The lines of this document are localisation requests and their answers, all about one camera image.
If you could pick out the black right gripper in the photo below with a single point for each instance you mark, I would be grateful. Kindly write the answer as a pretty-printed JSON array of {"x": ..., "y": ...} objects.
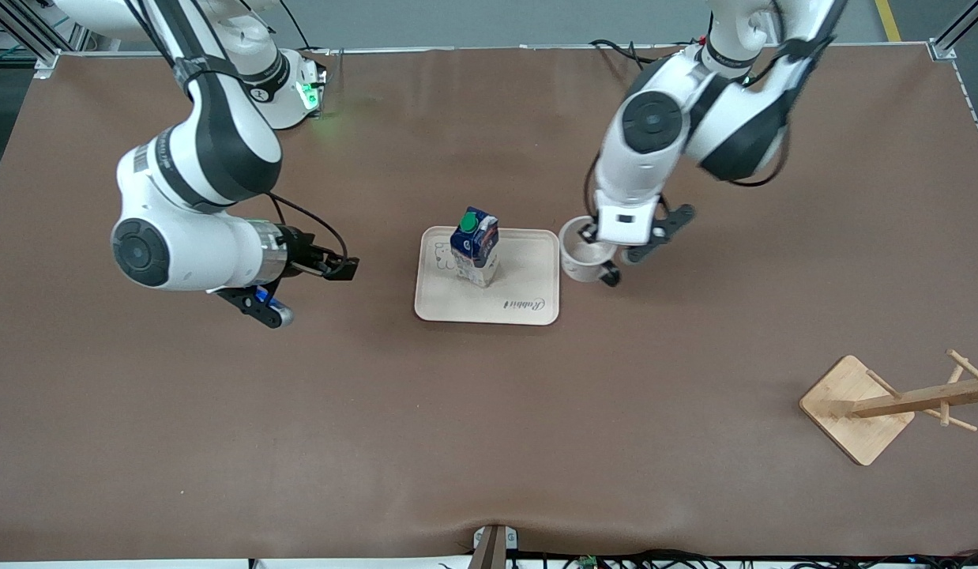
[{"x": 302, "y": 254}]

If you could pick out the blue white milk carton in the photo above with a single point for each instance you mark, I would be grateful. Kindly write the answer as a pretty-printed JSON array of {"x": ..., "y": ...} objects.
[{"x": 475, "y": 249}]

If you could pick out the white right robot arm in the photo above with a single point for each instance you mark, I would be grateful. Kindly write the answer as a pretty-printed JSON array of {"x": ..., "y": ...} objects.
[{"x": 197, "y": 245}]

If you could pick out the wooden cup rack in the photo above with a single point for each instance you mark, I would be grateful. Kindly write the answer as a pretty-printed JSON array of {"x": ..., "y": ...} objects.
[{"x": 852, "y": 411}]

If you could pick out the cream rabbit print tray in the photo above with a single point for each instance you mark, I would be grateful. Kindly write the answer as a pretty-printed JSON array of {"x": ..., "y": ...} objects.
[{"x": 520, "y": 292}]

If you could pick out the brown table cover mat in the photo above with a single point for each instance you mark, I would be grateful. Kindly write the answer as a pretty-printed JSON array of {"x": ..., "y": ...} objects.
[{"x": 489, "y": 435}]

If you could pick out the small green connector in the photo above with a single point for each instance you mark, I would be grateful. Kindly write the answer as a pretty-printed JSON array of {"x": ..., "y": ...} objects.
[{"x": 588, "y": 563}]

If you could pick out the metal table edge bracket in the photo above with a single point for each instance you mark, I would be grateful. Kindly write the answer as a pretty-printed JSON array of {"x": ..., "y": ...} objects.
[{"x": 494, "y": 547}]

